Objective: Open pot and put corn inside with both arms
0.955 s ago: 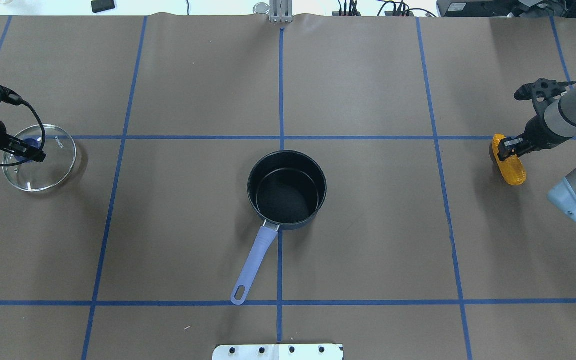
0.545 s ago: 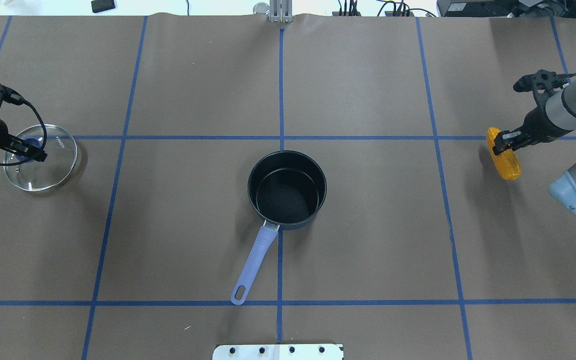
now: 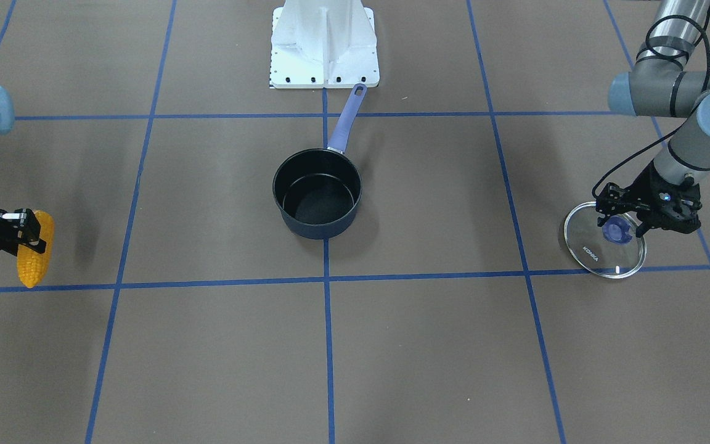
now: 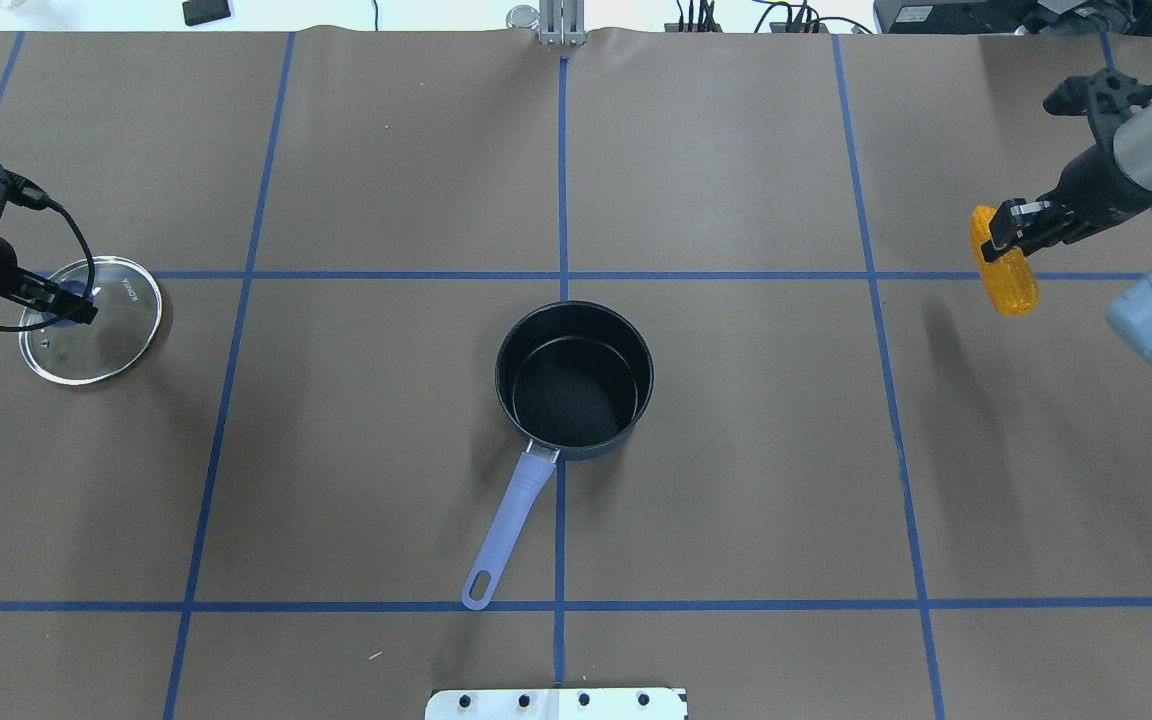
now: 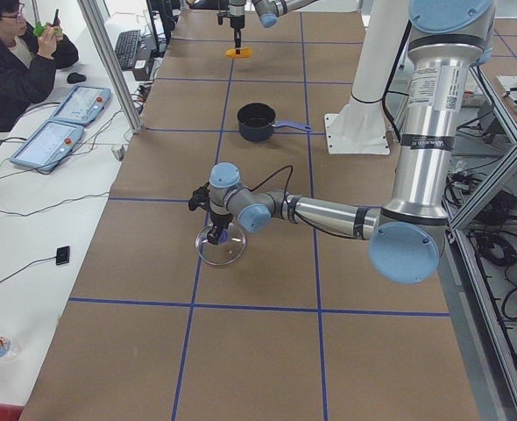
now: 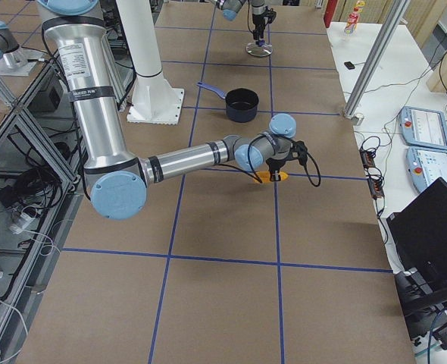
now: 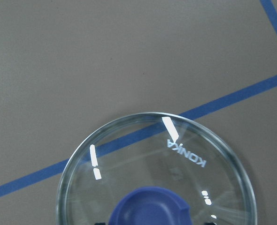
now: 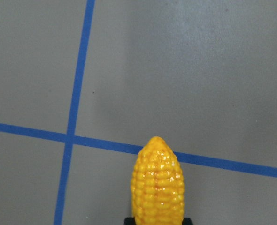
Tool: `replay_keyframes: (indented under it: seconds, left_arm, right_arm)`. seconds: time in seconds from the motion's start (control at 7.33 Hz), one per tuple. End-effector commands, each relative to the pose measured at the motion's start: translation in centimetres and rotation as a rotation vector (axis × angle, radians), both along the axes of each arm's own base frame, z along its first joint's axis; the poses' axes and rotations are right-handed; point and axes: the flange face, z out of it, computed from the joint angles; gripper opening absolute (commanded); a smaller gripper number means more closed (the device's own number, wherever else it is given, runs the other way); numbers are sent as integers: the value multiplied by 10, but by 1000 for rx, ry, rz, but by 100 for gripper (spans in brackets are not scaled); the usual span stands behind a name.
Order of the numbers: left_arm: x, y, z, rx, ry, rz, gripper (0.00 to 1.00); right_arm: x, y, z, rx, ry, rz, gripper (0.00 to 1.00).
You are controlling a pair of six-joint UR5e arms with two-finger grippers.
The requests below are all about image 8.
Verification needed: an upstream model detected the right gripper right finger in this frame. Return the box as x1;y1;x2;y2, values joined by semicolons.
182;217;192;225

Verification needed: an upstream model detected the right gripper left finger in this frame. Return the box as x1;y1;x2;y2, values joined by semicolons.
124;217;135;225

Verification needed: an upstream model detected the yellow plastic corn cob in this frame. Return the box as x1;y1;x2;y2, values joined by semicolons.
131;136;185;225

